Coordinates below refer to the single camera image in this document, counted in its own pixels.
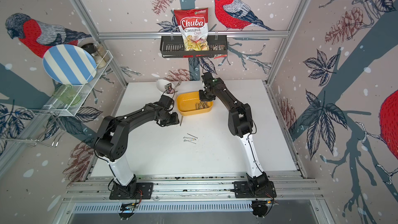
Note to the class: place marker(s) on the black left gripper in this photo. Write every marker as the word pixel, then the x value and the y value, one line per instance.
pixel 175 121

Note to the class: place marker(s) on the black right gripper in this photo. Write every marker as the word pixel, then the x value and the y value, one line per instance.
pixel 201 99

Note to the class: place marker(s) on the yellow plastic storage box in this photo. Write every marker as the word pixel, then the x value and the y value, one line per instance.
pixel 189 104

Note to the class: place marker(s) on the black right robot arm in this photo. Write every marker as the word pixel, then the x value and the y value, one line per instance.
pixel 240 124

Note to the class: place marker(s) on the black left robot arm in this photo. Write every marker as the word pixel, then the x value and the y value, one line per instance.
pixel 113 136

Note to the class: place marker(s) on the white utensil holder cup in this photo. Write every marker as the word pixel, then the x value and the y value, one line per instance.
pixel 166 87

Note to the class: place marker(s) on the red cassava chips bag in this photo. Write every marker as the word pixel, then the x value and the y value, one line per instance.
pixel 193 25

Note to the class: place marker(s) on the light spice jar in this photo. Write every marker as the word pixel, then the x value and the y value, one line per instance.
pixel 102 52

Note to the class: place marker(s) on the dark lid spice jar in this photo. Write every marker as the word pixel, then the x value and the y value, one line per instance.
pixel 92 50

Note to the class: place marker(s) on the green glass cup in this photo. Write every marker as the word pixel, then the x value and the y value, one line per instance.
pixel 67 95

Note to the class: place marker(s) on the blue white striped plate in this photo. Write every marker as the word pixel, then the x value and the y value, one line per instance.
pixel 69 65

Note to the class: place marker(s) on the black wire wall basket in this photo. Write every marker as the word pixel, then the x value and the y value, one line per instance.
pixel 177 47

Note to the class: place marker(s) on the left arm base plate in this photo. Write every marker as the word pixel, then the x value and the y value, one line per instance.
pixel 134 190

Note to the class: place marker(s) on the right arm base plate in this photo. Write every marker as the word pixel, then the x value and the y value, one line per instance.
pixel 255 187

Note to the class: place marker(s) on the clear wire wall shelf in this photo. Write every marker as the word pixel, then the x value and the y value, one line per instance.
pixel 56 108

